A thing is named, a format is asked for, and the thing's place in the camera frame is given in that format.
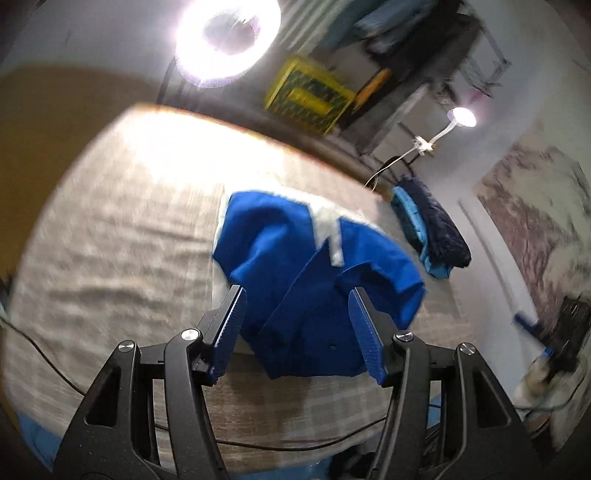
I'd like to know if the blue floor mat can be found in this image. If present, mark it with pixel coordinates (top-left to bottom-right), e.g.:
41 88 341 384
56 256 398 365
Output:
14 411 70 467

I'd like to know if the black hanging jacket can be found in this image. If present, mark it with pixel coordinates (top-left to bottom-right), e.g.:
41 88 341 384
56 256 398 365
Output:
383 0 481 88

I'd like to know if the pale blurred object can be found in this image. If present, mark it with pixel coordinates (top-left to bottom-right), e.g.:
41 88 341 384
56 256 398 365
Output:
517 355 578 407

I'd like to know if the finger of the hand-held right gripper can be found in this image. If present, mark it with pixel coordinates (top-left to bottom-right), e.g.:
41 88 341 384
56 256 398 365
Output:
514 311 557 344

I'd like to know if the ring light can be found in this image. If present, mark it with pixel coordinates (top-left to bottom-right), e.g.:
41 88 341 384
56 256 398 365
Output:
174 0 282 88

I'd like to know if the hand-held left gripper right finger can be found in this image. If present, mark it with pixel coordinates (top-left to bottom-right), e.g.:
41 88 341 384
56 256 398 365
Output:
347 287 541 480

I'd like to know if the yellow and green patterned box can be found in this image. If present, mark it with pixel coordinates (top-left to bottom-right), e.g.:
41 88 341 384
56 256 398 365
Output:
264 55 356 137

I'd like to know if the white and blue jacket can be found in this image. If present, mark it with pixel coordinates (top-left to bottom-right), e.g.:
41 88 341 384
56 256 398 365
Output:
211 187 426 380

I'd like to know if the grey plaid blanket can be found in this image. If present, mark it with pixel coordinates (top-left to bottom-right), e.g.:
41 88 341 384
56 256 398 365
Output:
2 104 476 453

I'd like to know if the stack of folded blue clothes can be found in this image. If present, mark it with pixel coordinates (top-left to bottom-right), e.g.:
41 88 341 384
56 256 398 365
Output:
398 175 472 268

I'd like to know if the orange-brown hanging cloth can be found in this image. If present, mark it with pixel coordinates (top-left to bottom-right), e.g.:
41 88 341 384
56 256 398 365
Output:
358 68 392 104

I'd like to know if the black metal clothes rack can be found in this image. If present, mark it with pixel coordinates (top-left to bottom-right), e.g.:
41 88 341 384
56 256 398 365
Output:
157 0 513 185

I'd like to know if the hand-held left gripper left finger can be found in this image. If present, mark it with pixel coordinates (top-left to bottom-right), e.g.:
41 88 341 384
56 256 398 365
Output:
53 285 247 480

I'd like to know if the white clip lamp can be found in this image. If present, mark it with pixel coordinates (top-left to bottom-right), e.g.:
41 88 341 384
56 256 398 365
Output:
365 106 477 188

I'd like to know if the folded light blue jacket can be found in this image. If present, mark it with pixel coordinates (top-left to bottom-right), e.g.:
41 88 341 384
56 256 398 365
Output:
392 186 451 279

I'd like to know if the landscape wall poster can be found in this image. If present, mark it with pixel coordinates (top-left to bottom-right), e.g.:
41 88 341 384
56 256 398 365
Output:
475 131 591 342

